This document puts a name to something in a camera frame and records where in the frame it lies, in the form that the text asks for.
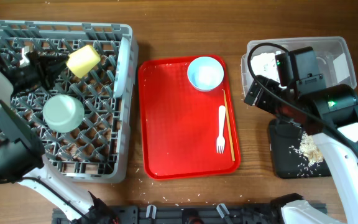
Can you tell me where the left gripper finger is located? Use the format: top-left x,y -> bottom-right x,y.
39,54 -> 69,62
44,62 -> 67,89

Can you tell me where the white paper napkin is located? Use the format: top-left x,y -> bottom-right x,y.
250,53 -> 280,82

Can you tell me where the yellow plastic cup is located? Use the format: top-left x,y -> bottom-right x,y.
66,45 -> 101,78

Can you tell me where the wooden chopstick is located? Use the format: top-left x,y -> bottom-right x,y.
222,89 -> 236,162

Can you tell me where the green bowl with rice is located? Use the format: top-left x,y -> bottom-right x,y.
42,95 -> 85,133

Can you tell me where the small green saucer bowl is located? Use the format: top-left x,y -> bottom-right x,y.
187,57 -> 224,91

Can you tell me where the white plastic fork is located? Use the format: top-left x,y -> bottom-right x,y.
216,105 -> 226,154

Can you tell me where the light blue round plate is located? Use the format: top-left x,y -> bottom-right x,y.
113,37 -> 131,98

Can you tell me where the pile of leftover rice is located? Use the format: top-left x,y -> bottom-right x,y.
289,132 -> 324,177

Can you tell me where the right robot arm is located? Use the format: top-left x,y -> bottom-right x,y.
244,47 -> 358,223

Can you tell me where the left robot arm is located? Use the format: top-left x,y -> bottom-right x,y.
0,50 -> 120,223

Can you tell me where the grey plastic dishwasher rack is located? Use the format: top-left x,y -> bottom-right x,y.
0,20 -> 139,183

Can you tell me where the clear plastic waste bin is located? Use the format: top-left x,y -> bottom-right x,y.
241,37 -> 357,97

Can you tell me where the black rectangular tray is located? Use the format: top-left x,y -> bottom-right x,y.
268,119 -> 331,179

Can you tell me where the white label on bin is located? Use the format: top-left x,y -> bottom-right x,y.
333,54 -> 350,83

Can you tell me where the red plastic serving tray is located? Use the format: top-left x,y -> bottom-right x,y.
138,56 -> 241,180

